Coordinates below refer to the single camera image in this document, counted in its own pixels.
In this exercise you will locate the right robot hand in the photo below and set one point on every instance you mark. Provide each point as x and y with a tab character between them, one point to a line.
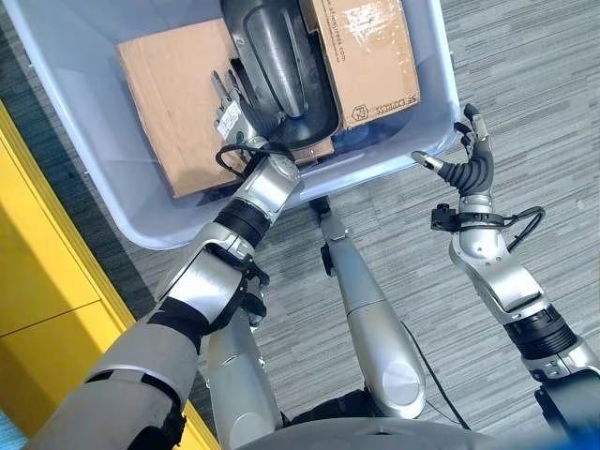
474	171

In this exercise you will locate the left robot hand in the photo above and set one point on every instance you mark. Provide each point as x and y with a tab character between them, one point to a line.
230	117

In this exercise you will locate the black sole-shaped part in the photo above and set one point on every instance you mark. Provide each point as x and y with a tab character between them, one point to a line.
281	65

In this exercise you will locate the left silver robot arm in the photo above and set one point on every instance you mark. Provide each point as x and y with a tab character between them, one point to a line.
187	309

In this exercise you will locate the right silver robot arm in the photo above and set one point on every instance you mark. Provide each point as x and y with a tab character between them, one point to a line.
515	286

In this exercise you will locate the plain flat cardboard box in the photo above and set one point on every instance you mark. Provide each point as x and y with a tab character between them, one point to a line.
173	117

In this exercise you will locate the translucent plastic storage box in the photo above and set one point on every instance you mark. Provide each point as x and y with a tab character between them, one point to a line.
108	140

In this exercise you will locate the printed cardboard box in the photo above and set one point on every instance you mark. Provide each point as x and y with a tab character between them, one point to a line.
370	56

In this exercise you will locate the yellow metal shelf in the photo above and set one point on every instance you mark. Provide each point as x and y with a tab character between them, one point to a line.
42	281

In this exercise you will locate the right silver robot leg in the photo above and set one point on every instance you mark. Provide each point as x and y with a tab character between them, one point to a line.
370	323

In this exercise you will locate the silver robot leg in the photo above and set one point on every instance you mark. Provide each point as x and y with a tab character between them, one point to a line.
239	375
370	323

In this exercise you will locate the left silver robot leg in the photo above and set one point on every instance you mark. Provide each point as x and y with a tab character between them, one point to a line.
239	375

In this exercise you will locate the grey robot torso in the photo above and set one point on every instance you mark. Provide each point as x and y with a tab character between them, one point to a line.
375	433

